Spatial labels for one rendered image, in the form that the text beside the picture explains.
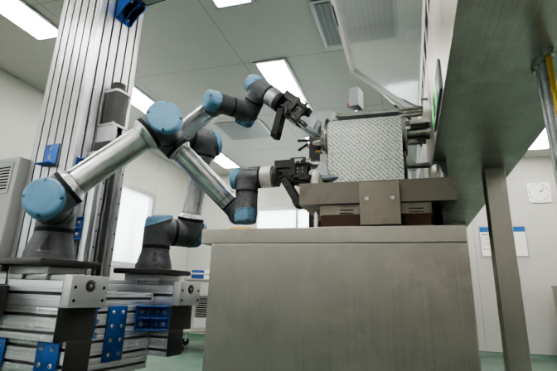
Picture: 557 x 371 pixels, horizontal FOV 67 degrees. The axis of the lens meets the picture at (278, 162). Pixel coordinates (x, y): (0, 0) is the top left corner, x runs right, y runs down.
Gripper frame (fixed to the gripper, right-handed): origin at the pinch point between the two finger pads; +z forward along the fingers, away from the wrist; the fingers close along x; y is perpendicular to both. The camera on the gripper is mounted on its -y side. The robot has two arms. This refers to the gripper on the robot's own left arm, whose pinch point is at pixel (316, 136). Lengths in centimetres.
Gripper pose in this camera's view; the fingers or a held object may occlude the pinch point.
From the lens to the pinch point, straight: 146.5
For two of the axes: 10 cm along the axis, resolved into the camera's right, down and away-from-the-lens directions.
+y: 6.4, -7.7, 0.5
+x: 2.9, 2.9, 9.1
